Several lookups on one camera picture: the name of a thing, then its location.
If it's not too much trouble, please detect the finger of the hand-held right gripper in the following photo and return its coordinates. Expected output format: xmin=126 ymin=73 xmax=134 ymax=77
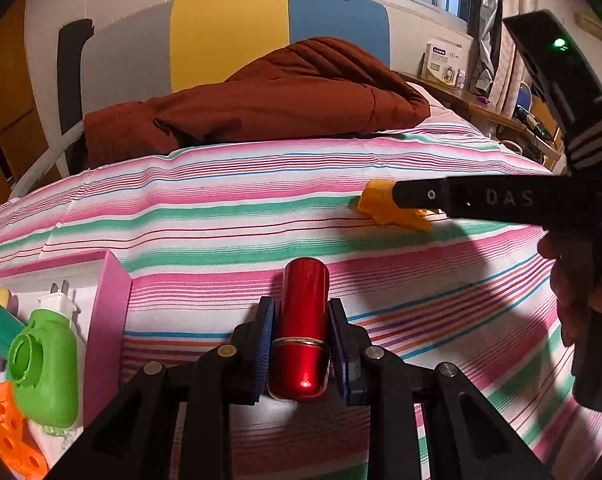
xmin=392 ymin=174 xmax=550 ymax=222

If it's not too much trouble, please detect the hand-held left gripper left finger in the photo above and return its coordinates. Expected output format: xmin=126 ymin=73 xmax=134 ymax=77
xmin=46 ymin=297 xmax=275 ymax=480

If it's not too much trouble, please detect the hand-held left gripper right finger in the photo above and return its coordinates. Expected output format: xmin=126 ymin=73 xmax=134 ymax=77
xmin=331 ymin=299 xmax=554 ymax=480

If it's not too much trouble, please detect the red lipstick tube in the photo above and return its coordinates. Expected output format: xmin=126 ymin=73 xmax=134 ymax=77
xmin=267 ymin=257 xmax=330 ymax=402

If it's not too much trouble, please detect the yellow toy car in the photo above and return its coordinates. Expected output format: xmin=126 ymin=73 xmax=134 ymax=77
xmin=357 ymin=179 xmax=434 ymax=232

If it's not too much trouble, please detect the pink cardboard tray box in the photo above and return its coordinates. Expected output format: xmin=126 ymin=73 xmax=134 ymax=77
xmin=0 ymin=249 xmax=133 ymax=480

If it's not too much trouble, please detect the green plug-in device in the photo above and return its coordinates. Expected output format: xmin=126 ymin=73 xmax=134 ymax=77
xmin=7 ymin=280 xmax=79 ymax=436

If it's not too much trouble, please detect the orange plastic piece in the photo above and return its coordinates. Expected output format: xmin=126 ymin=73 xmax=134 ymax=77
xmin=0 ymin=381 xmax=49 ymax=478

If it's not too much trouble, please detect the person's right hand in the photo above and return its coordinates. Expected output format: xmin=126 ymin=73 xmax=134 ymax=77
xmin=538 ymin=235 xmax=599 ymax=346

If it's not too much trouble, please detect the pink pillow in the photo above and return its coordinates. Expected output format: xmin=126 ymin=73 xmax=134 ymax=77
xmin=406 ymin=82 xmax=482 ymax=136

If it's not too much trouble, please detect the wooden desk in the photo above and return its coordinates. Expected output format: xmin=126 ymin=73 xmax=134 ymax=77
xmin=398 ymin=72 xmax=564 ymax=166

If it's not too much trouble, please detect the beige side curtain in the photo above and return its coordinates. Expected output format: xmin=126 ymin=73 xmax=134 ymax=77
xmin=491 ymin=0 xmax=534 ymax=111

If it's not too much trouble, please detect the silver lining curtain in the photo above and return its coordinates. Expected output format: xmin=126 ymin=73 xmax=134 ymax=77
xmin=468 ymin=0 xmax=504 ymax=101

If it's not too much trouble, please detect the white printed carton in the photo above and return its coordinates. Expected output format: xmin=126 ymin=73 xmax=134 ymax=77
xmin=423 ymin=37 xmax=462 ymax=86

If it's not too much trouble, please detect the brown quilted duvet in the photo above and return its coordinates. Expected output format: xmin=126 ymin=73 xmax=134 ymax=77
xmin=83 ymin=36 xmax=431 ymax=171

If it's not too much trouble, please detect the grey yellow blue headboard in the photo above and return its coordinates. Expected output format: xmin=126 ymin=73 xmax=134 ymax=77
xmin=78 ymin=0 xmax=392 ymax=116

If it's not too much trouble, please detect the black rolled mat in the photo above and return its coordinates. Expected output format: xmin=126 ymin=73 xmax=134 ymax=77
xmin=57 ymin=19 xmax=94 ymax=173

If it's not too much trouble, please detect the wooden wardrobe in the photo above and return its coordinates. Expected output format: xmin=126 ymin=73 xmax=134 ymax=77
xmin=0 ymin=0 xmax=62 ymax=211

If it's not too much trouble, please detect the white metal frame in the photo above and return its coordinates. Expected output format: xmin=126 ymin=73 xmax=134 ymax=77
xmin=8 ymin=125 xmax=86 ymax=201

